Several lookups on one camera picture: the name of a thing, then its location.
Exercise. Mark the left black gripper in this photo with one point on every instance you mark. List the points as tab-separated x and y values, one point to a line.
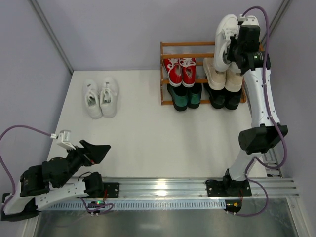
84	153

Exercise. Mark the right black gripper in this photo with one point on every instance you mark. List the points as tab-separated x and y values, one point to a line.
232	51

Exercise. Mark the small white sneaker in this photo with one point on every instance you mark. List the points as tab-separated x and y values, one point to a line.
227	28

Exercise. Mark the black loafer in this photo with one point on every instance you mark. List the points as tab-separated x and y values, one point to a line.
232	99
216	97

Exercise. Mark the large white sneaker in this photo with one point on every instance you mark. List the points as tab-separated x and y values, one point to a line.
109	97
91	99

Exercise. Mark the red canvas sneaker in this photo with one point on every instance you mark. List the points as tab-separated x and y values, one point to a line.
188	66
173	69

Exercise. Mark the green loafer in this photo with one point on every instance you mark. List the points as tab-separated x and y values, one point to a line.
179	97
194	96

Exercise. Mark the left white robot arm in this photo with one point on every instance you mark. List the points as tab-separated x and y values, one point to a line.
44	185

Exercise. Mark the wooden shoe shelf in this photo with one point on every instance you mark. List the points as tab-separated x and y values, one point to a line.
179	50

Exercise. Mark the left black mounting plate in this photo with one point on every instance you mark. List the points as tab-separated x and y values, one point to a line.
111	189

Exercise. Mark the black mounting plate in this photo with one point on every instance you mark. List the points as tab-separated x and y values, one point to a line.
111	189
214	188

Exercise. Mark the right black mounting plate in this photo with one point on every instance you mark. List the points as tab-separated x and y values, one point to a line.
214	188

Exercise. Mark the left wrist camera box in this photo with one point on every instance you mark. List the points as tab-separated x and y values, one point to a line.
63	140

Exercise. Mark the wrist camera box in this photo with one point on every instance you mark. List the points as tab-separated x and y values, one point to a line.
247	20
63	140

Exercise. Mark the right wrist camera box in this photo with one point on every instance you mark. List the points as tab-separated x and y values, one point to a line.
247	20

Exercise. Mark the perforated cable duct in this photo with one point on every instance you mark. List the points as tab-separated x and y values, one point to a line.
122	205

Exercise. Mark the aluminium rail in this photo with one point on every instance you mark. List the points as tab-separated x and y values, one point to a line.
192	188

